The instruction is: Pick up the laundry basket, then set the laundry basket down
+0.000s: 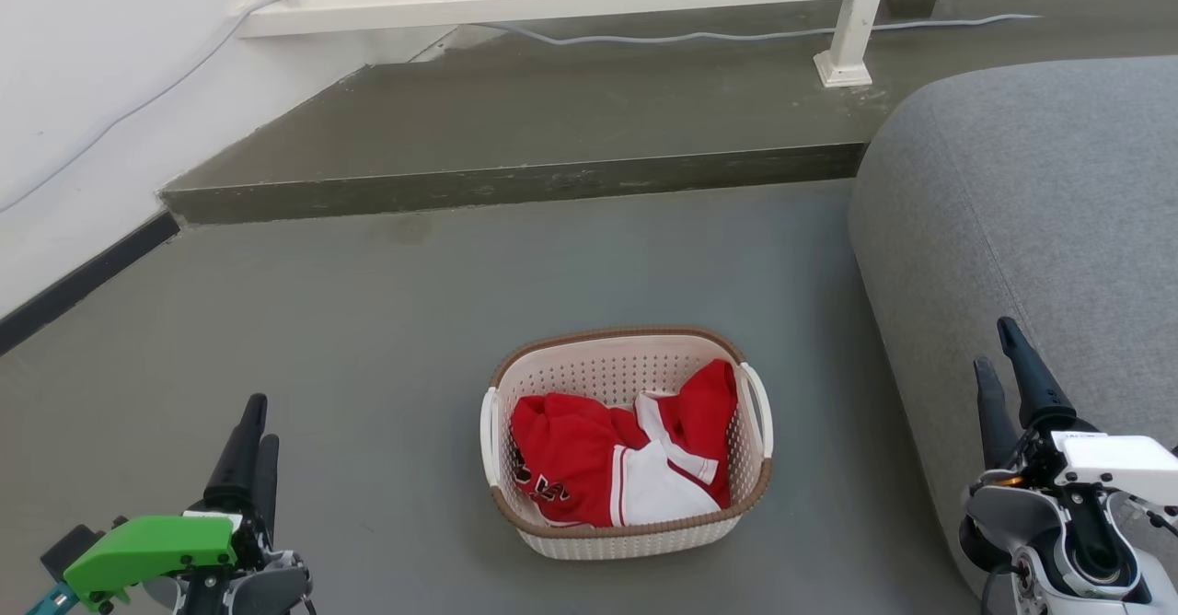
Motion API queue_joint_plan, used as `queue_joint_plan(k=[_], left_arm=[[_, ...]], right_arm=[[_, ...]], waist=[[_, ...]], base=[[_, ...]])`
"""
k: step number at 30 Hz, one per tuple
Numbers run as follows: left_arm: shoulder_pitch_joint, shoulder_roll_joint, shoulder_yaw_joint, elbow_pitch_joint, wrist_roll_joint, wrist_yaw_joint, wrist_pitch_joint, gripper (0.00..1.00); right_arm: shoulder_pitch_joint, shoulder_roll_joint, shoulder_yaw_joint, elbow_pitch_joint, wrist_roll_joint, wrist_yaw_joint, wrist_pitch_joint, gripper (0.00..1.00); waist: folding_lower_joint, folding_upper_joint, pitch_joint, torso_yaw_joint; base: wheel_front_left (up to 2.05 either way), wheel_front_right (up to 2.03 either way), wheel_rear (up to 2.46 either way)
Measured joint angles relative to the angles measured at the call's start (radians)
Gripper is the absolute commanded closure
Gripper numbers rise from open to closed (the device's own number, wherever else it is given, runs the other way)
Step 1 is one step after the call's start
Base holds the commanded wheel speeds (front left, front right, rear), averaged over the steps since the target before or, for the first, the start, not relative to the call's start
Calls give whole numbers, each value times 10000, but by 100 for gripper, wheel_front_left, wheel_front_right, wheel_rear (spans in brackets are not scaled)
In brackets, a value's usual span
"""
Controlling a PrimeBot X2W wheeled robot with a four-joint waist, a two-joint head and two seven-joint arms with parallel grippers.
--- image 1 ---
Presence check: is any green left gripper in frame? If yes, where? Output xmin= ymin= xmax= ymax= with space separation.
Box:
xmin=63 ymin=393 xmax=281 ymax=612

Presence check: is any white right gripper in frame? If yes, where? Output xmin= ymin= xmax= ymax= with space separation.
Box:
xmin=973 ymin=317 xmax=1178 ymax=508

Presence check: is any white plastic laundry basket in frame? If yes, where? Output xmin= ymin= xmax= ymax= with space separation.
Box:
xmin=479 ymin=325 xmax=775 ymax=562

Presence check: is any grey fabric sofa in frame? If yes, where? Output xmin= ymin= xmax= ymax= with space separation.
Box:
xmin=848 ymin=55 xmax=1178 ymax=599

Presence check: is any black baseboard strip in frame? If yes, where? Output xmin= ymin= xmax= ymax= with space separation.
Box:
xmin=0 ymin=211 xmax=181 ymax=357

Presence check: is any red and white jersey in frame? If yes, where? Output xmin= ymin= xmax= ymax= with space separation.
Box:
xmin=509 ymin=358 xmax=740 ymax=529

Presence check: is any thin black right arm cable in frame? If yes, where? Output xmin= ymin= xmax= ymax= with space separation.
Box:
xmin=977 ymin=571 xmax=1015 ymax=615

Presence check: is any thin grey wall cable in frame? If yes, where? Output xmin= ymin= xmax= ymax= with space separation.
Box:
xmin=0 ymin=0 xmax=286 ymax=215

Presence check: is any grey floor cable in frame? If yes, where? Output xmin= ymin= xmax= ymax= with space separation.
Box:
xmin=474 ymin=13 xmax=1042 ymax=48

